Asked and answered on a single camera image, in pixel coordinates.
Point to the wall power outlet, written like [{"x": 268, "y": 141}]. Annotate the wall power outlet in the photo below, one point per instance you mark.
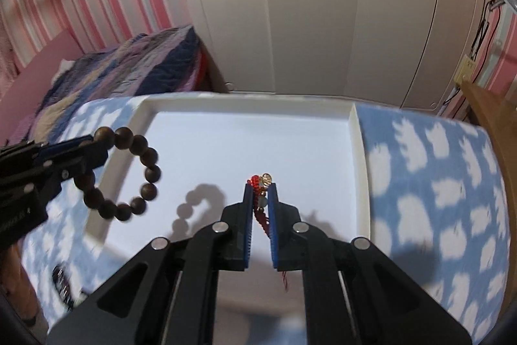
[{"x": 465, "y": 70}]

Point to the striped purple quilt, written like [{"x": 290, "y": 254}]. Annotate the striped purple quilt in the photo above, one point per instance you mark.
[{"x": 41, "y": 102}]

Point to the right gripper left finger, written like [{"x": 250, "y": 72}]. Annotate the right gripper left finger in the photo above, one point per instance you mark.
[{"x": 166, "y": 294}]

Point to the clear shade desk lamp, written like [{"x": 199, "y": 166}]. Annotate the clear shade desk lamp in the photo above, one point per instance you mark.
[{"x": 484, "y": 27}]

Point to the white shallow tray box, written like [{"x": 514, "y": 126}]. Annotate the white shallow tray box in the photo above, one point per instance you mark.
[{"x": 209, "y": 145}]

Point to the white ornate wardrobe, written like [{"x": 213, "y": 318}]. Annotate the white ornate wardrobe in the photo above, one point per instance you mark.
[{"x": 395, "y": 52}]

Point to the wooden footboard shelf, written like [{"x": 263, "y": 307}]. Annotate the wooden footboard shelf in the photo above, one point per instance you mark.
[{"x": 498, "y": 117}]

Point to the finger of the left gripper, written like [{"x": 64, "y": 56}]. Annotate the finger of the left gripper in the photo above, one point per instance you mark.
[{"x": 72, "y": 158}]

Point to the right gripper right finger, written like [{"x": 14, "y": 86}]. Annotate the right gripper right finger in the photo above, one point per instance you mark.
[{"x": 353, "y": 292}]

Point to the blue polar bear blanket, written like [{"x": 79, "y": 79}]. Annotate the blue polar bear blanket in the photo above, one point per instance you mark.
[{"x": 437, "y": 199}]

